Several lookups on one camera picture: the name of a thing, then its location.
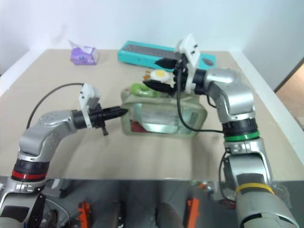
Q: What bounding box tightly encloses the purple tissue pack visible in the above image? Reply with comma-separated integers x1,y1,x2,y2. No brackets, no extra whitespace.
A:
68,38,100,66

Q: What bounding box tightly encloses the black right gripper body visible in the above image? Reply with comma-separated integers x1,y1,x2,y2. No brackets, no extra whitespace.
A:
172,59,191,93

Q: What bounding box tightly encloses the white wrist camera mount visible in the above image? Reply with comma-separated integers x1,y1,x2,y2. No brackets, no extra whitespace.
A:
79,83,102,129
174,33,201,94

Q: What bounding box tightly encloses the green plush keychain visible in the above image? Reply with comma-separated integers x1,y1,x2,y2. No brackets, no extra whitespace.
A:
129,82,160,97

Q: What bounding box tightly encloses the teal keyboard box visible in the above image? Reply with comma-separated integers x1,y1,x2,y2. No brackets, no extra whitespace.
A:
117,40,218,72

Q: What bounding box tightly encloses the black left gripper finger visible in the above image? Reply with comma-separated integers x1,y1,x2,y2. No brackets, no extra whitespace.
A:
102,106,129,114
102,111,127,120

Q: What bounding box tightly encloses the brown door panel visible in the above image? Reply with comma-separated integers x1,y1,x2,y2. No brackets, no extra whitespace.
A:
274,56,304,94

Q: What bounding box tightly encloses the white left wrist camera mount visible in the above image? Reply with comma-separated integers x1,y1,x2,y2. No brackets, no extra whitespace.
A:
79,83,102,129

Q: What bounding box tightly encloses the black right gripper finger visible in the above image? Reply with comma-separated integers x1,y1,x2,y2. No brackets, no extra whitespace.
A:
142,80,178,94
154,58,178,70

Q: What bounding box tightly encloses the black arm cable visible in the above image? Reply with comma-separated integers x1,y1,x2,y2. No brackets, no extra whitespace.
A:
27,83,84,130
175,61,225,134

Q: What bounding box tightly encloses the orange tool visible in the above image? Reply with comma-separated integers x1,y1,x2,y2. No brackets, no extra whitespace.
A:
77,201,92,228
186,198,200,226

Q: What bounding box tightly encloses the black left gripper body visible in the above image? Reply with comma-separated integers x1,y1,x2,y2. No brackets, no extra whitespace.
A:
89,107,109,137

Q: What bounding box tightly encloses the fried egg plush keychain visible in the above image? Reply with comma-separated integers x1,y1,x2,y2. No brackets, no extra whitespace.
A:
149,69,176,87

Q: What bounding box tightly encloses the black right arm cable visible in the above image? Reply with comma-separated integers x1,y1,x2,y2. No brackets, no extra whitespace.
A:
175,61,225,134

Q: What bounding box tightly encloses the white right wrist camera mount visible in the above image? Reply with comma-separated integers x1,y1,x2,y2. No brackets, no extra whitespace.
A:
174,33,201,94

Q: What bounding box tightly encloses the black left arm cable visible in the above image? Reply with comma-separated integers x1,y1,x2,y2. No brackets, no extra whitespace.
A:
27,83,84,130

